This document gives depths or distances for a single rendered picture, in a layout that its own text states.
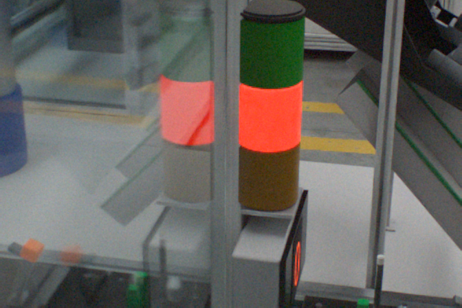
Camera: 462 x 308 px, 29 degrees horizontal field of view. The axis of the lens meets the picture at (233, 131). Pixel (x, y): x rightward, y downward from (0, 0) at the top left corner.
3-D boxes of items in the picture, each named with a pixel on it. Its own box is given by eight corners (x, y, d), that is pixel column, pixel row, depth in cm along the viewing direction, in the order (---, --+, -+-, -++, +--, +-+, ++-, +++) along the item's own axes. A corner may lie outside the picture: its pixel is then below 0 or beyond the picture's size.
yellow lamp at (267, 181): (302, 186, 73) (304, 130, 71) (293, 214, 68) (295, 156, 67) (242, 180, 74) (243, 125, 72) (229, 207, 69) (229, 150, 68)
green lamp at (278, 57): (306, 70, 69) (309, 8, 67) (297, 92, 65) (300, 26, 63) (243, 65, 70) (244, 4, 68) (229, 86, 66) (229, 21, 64)
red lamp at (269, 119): (304, 129, 71) (306, 71, 69) (295, 155, 67) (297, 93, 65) (243, 124, 72) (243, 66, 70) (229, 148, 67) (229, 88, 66)
